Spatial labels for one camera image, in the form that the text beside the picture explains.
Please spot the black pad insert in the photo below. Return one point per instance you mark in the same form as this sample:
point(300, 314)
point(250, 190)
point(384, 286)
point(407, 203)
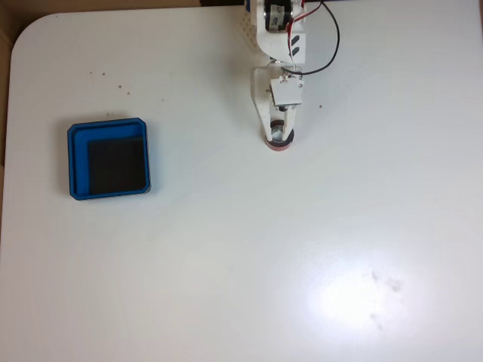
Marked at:
point(117, 166)

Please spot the red tape roll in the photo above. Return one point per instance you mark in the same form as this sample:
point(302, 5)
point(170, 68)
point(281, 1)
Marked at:
point(279, 148)

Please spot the blue square box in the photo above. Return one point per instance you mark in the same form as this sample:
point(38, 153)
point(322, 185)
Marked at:
point(79, 162)

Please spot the white square camera box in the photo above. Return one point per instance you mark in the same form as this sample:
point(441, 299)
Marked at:
point(287, 91)

